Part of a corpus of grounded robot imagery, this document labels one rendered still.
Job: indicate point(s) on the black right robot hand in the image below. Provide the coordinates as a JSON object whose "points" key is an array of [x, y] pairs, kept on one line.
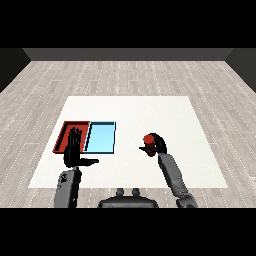
{"points": [[160, 143]]}

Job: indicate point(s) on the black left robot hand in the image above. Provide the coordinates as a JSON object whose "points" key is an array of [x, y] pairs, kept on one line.
{"points": [[72, 156]]}

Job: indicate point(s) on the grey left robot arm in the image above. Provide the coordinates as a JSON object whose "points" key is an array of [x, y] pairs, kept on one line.
{"points": [[67, 188]]}

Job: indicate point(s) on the red shallow open box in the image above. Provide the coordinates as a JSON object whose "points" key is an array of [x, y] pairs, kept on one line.
{"points": [[66, 136]]}

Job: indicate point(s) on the light blue shallow open box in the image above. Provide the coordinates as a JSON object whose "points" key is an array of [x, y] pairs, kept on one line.
{"points": [[100, 137]]}

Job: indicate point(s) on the dark grey robot body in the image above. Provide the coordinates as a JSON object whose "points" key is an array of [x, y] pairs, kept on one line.
{"points": [[128, 201]]}

